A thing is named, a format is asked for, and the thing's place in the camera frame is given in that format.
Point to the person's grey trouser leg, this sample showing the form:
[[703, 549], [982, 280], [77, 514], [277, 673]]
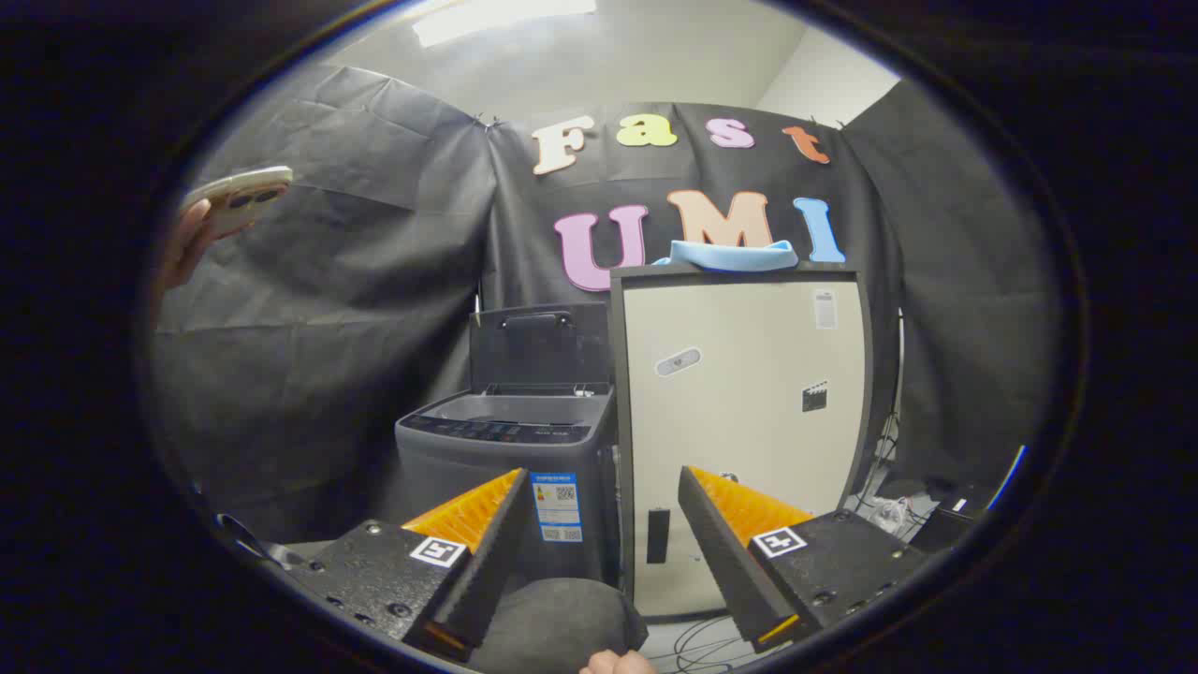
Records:
[[552, 622]]

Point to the ceiling light panel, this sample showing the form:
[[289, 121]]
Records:
[[501, 17]]

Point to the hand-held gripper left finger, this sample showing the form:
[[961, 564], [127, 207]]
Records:
[[491, 552]]

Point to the grey washing machine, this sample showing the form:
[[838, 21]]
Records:
[[468, 468]]

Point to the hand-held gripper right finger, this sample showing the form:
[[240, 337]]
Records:
[[721, 552]]

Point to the black device with white label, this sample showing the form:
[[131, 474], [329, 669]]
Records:
[[950, 524]]

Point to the cream cabinet with dark frame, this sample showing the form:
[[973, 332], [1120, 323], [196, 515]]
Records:
[[739, 421]]

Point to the light blue shirt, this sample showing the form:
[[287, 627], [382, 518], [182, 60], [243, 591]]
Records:
[[730, 256]]

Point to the white smartphone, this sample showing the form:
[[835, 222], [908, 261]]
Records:
[[239, 197]]

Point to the black backdrop cloth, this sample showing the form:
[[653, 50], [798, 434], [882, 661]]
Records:
[[356, 281]]

